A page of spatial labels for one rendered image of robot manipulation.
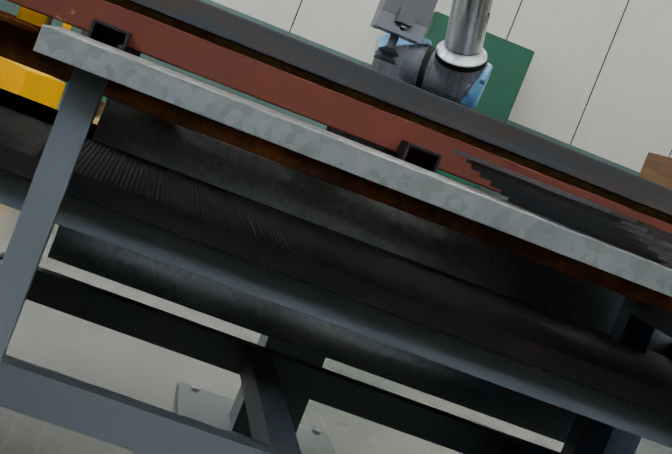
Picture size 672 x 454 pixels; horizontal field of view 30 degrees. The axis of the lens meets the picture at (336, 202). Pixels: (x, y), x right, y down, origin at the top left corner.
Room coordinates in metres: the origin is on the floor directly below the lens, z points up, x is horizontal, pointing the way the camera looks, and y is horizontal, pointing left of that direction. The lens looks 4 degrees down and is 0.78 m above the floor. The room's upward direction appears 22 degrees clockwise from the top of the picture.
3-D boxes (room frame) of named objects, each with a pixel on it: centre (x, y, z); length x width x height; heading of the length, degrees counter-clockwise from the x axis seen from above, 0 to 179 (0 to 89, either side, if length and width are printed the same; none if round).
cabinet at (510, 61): (11.91, -0.68, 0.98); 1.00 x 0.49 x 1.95; 99
